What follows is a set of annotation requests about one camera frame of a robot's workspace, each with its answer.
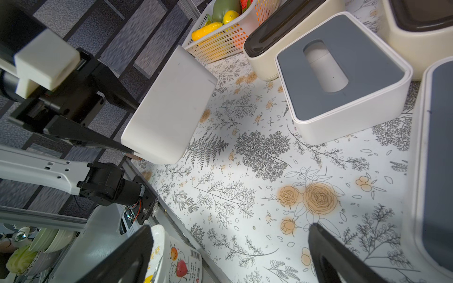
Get green cabbage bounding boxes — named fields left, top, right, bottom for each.
left=6, top=245, right=38, bottom=275

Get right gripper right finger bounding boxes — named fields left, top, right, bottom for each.
left=309, top=223, right=385, bottom=283

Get yellow-green toy lemon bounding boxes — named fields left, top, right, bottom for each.
left=222, top=10, right=240, bottom=25

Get white box bamboo lid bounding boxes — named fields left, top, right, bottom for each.
left=121, top=46, right=218, bottom=165

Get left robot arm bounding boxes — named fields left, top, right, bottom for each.
left=1, top=1, right=158, bottom=224

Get floral table cloth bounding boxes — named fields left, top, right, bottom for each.
left=134, top=54, right=434, bottom=283

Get instant noodle cup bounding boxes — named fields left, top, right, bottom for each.
left=144, top=225, right=170, bottom=283

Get white plastic fruit basket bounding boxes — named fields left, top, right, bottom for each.
left=182, top=0, right=281, bottom=64

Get stacked plates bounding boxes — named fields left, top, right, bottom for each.
left=28, top=228, right=76, bottom=253

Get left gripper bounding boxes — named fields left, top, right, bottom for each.
left=1, top=1, right=139, bottom=155

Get cream box dark lid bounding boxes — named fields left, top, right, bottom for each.
left=377, top=1, right=453, bottom=81
left=244, top=0, right=346, bottom=81

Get cream box dark lid right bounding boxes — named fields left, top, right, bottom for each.
left=377, top=1, right=453, bottom=81

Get pink packaged item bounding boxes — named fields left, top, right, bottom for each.
left=164, top=236, right=203, bottom=283

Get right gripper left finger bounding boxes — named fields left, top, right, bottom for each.
left=79, top=225, right=154, bottom=283

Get aluminium rail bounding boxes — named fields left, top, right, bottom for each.
left=1, top=161, right=230, bottom=283

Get cream box dark lid left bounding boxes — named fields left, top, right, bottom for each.
left=244, top=0, right=346, bottom=81

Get white box grey lid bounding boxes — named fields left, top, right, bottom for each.
left=401, top=57, right=453, bottom=283
left=275, top=12, right=413, bottom=145

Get yellow toy banana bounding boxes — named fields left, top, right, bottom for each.
left=191, top=22, right=223, bottom=41

